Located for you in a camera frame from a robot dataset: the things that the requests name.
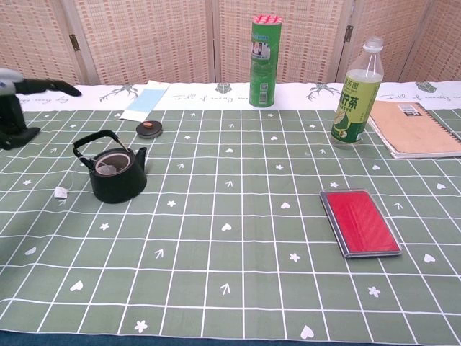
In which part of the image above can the grey tea bag with string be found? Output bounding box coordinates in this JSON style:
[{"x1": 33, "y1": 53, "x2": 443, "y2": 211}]
[{"x1": 54, "y1": 162, "x2": 117, "y2": 200}]

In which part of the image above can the blue white paper packet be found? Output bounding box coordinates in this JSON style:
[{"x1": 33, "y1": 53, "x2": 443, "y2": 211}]
[{"x1": 118, "y1": 80, "x2": 170, "y2": 122}]

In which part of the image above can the black teapot lid brown knob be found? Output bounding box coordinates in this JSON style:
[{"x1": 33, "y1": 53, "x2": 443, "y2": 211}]
[{"x1": 135, "y1": 120, "x2": 164, "y2": 140}]

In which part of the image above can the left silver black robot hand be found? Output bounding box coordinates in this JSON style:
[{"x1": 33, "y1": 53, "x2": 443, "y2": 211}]
[{"x1": 0, "y1": 67, "x2": 83, "y2": 151}]

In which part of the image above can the green cylindrical can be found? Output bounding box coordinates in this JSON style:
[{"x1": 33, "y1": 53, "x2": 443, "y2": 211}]
[{"x1": 248, "y1": 13, "x2": 283, "y2": 109}]

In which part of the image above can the black teapot with handle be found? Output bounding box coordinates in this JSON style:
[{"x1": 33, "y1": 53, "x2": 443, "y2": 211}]
[{"x1": 72, "y1": 129, "x2": 148, "y2": 205}]

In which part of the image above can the green checked tablecloth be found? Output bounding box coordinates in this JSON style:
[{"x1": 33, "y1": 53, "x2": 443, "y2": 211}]
[{"x1": 0, "y1": 81, "x2": 461, "y2": 343}]

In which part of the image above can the green tea plastic bottle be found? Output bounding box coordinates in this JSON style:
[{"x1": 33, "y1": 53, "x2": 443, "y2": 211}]
[{"x1": 330, "y1": 35, "x2": 385, "y2": 151}]

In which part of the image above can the woven bamboo folding screen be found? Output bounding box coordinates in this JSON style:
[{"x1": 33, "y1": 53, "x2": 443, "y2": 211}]
[{"x1": 0, "y1": 0, "x2": 461, "y2": 89}]

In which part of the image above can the brown spiral notebook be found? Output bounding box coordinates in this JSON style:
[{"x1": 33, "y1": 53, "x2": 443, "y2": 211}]
[{"x1": 367, "y1": 100, "x2": 461, "y2": 159}]

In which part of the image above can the red flat case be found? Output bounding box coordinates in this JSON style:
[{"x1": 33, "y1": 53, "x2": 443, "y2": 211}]
[{"x1": 319, "y1": 188, "x2": 403, "y2": 260}]

